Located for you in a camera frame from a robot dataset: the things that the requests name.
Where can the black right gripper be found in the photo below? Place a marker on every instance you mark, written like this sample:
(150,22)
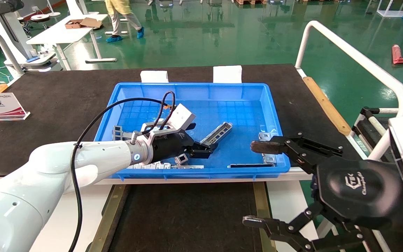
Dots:
(359,189)

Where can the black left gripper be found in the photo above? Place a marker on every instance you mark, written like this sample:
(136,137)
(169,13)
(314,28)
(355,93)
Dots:
(170,147)

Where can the silver perforated metal bracket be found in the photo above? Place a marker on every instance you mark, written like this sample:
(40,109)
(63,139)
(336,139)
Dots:
(219,132)

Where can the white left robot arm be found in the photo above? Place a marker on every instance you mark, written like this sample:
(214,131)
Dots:
(30,196)

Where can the black flat metal strip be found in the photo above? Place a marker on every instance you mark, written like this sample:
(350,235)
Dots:
(250,165)

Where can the blue plastic bin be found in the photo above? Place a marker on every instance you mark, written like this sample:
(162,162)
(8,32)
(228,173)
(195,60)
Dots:
(222,105)

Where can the white foam block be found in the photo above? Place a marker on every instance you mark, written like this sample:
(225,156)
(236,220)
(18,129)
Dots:
(154,77)
(227,74)

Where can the white roller tube black cap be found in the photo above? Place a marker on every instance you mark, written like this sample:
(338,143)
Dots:
(376,124)

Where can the black felt table mat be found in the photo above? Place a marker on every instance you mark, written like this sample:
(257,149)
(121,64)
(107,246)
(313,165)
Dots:
(65,98)

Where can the wooden pallet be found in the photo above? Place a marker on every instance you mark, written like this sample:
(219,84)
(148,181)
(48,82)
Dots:
(250,2)

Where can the person in yellow coat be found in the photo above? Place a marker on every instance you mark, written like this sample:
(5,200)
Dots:
(117,7)

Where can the open cardboard box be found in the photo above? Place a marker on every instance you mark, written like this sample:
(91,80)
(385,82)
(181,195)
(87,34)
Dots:
(73,24)

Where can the white desk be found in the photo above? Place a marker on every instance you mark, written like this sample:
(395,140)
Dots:
(65,31)

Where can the black round stool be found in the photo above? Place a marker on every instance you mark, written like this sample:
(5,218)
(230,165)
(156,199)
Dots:
(40,17)

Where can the white machine stand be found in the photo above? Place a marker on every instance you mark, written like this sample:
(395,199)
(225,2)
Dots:
(9,28)

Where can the long thin silver bracket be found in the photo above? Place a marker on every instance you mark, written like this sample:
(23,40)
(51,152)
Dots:
(194,167)

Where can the silver metal bracket square holes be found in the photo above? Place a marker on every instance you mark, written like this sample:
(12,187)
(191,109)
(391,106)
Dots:
(181,160)

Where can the small silver clip bracket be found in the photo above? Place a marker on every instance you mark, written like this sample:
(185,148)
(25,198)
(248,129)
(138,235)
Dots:
(269,158)

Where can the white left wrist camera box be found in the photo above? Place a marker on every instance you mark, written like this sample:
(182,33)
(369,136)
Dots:
(182,117)

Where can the silver L-shaped metal bracket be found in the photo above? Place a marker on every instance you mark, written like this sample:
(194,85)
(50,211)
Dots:
(117,132)

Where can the white tubular guard rail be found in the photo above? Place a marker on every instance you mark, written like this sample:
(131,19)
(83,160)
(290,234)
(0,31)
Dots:
(362,59)

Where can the white round pedestal base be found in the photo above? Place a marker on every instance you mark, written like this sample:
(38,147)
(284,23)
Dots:
(54,14)

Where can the white metal floor frame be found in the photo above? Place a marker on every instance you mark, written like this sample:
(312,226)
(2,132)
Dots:
(394,14)

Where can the grey tubular guard rail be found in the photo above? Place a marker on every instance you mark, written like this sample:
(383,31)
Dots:
(2,43)

